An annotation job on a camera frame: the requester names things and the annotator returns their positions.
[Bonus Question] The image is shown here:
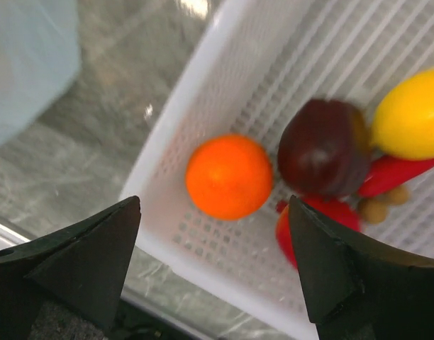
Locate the orange fake orange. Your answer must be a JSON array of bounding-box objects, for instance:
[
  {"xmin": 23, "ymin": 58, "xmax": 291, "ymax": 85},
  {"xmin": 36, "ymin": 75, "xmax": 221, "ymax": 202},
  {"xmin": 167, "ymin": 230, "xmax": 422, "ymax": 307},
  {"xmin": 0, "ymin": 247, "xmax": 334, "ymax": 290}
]
[{"xmin": 184, "ymin": 134, "xmax": 273, "ymax": 220}]

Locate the dark red fake apple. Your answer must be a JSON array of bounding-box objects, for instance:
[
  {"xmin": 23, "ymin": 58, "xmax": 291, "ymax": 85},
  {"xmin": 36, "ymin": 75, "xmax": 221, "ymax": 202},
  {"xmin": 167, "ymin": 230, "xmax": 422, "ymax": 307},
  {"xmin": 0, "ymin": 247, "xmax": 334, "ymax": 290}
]
[{"xmin": 277, "ymin": 98, "xmax": 371, "ymax": 197}]

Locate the light blue plastic bag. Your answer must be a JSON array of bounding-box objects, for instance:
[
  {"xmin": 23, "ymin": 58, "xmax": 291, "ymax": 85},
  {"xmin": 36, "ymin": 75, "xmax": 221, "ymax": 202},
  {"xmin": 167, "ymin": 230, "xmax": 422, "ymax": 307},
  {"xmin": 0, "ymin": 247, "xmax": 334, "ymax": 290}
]
[{"xmin": 0, "ymin": 1, "xmax": 81, "ymax": 146}]

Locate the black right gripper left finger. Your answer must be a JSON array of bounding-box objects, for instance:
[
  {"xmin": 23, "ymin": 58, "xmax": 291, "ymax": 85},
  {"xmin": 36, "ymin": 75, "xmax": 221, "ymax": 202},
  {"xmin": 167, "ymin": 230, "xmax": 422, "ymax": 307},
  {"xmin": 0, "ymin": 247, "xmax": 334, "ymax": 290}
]
[{"xmin": 0, "ymin": 196, "xmax": 141, "ymax": 339}]

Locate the red fake chili pepper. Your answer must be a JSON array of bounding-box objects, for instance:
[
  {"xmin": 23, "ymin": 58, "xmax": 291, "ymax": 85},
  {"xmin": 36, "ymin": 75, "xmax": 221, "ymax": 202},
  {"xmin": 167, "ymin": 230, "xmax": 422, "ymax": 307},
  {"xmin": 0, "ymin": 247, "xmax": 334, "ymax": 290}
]
[{"xmin": 357, "ymin": 155, "xmax": 434, "ymax": 198}]

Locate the yellow fake lemon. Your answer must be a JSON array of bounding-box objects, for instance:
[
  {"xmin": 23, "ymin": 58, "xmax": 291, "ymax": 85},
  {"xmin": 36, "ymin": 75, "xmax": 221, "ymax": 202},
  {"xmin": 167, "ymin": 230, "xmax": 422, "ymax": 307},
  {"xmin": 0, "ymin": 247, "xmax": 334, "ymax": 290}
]
[{"xmin": 371, "ymin": 68, "xmax": 434, "ymax": 160}]

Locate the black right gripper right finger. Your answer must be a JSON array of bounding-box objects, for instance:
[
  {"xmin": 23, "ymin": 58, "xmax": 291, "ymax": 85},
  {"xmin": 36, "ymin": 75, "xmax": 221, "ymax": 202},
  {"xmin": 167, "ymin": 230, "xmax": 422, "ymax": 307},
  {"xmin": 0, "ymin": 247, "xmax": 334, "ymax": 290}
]
[{"xmin": 289, "ymin": 196, "xmax": 434, "ymax": 339}]

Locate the white plastic basket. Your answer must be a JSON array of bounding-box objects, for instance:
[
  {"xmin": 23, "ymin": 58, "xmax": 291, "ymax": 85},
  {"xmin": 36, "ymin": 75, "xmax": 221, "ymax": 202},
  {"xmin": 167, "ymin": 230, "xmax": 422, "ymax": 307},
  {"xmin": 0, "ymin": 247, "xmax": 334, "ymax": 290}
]
[{"xmin": 118, "ymin": 0, "xmax": 434, "ymax": 339}]

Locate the aluminium mounting rail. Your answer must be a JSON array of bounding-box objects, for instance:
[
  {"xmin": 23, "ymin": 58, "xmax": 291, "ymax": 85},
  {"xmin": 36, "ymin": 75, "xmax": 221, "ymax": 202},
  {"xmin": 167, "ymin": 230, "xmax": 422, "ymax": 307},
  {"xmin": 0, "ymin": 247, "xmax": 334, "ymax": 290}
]
[{"xmin": 0, "ymin": 218, "xmax": 30, "ymax": 250}]

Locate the red fake pomegranate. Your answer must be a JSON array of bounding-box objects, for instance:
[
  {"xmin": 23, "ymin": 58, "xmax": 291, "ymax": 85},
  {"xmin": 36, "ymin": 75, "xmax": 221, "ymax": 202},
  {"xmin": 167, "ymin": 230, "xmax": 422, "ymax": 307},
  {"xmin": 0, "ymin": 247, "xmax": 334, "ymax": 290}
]
[{"xmin": 276, "ymin": 195, "xmax": 361, "ymax": 268}]

